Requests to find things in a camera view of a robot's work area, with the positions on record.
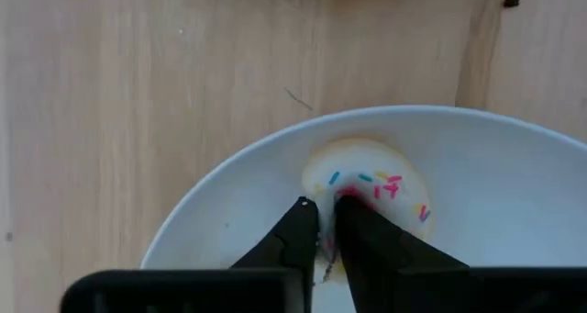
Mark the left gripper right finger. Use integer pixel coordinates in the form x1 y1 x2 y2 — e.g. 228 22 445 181
334 194 471 313

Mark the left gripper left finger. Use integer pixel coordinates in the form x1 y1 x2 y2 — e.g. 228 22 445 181
230 196 321 272

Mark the white frosted sprinkled donut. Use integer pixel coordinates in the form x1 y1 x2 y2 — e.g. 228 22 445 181
300 137 435 285

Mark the white round plate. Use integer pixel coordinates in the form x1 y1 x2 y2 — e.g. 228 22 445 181
138 104 587 313

